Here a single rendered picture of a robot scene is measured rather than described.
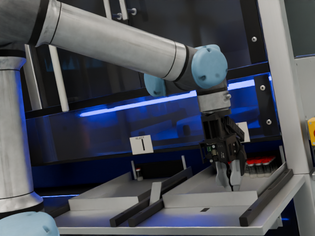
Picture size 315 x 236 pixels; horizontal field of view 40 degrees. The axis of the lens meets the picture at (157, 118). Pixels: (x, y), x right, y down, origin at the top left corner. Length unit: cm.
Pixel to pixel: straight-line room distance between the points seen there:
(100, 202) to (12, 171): 50
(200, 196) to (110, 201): 29
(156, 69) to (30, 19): 24
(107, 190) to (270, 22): 76
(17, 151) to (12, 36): 22
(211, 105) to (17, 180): 45
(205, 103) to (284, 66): 33
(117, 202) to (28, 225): 54
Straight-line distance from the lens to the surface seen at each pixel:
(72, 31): 74
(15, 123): 84
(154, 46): 79
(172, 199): 114
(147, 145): 145
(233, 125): 105
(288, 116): 125
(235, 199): 107
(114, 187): 154
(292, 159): 128
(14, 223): 76
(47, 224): 73
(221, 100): 99
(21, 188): 84
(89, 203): 131
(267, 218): 96
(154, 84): 93
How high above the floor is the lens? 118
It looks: 3 degrees down
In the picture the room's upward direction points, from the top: 11 degrees counter-clockwise
